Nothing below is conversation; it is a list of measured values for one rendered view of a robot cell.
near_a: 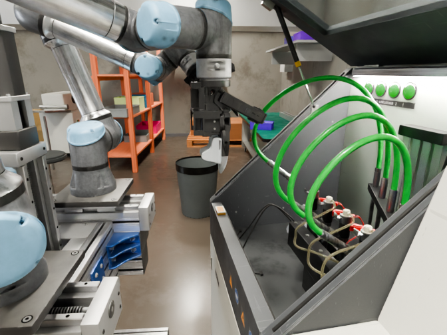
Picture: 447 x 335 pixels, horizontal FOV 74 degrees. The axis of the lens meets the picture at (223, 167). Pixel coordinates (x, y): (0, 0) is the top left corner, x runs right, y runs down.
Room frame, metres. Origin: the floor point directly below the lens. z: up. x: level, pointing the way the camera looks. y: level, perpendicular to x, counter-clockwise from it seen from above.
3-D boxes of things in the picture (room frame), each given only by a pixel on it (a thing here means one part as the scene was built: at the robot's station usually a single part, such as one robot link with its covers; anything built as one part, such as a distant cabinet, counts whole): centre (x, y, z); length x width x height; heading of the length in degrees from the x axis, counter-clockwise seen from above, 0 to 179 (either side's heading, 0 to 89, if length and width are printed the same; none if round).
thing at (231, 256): (0.76, -0.03, 0.87); 0.62 x 0.04 x 0.16; 11
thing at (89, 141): (0.99, 0.46, 1.20); 0.13 x 0.12 x 0.14; 0
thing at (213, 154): (0.66, 0.02, 1.25); 0.06 x 0.03 x 0.09; 101
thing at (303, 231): (0.69, -0.29, 0.91); 0.34 x 0.10 x 0.15; 11
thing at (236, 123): (6.32, 0.10, 0.24); 1.33 x 0.93 x 0.48; 93
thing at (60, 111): (5.47, 2.88, 0.55); 2.29 x 0.57 x 1.11; 3
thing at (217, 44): (0.67, 0.02, 1.51); 0.09 x 0.08 x 0.11; 132
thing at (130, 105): (5.43, 1.58, 1.12); 2.52 x 0.66 x 2.25; 3
